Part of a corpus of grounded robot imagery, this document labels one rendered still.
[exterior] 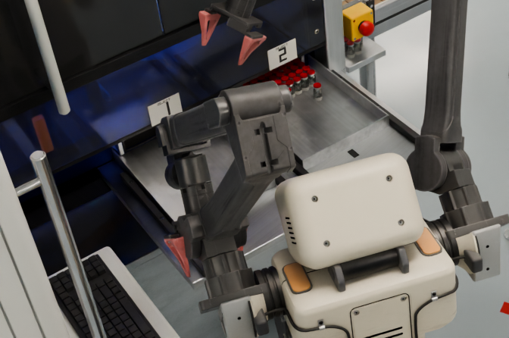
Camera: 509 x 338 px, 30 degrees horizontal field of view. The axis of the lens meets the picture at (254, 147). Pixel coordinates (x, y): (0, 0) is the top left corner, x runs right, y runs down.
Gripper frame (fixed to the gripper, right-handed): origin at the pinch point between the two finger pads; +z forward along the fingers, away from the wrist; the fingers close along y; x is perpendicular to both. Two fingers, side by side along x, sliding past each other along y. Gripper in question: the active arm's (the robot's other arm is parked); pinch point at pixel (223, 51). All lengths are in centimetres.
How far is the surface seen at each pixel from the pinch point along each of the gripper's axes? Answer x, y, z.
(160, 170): 11.4, -10.1, 38.0
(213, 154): 20.1, -2.2, 31.0
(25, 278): -64, 11, 29
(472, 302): 107, 62, 69
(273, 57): 34.6, -2.6, 6.5
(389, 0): 80, 5, -11
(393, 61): 205, -21, 35
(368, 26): 55, 11, -7
